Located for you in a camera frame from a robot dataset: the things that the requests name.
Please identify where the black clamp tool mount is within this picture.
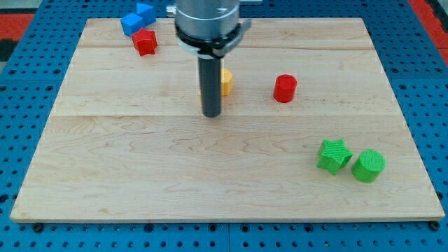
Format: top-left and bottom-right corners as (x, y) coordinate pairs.
(175, 19), (252, 58)

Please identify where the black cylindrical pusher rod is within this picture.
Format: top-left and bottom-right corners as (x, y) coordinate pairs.
(198, 58), (221, 118)

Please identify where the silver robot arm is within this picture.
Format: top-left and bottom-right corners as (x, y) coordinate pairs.
(166, 0), (251, 118)

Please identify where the yellow hexagon block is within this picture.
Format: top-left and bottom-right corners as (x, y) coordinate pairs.
(221, 68), (234, 96)

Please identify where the red star block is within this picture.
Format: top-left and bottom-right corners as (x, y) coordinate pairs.
(132, 28), (158, 56)

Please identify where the blue triangle block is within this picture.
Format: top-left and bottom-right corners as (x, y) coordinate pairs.
(136, 3), (157, 26)

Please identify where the red cylinder block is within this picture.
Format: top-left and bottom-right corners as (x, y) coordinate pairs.
(273, 74), (298, 103)

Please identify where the blue cube block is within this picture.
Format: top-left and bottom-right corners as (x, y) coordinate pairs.
(120, 13), (144, 37)

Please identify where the wooden board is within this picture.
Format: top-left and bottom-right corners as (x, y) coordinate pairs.
(10, 18), (445, 223)

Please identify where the green star block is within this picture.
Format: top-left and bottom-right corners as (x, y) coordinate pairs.
(316, 139), (353, 175)

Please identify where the green cylinder block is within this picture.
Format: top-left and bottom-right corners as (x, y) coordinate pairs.
(352, 149), (386, 183)

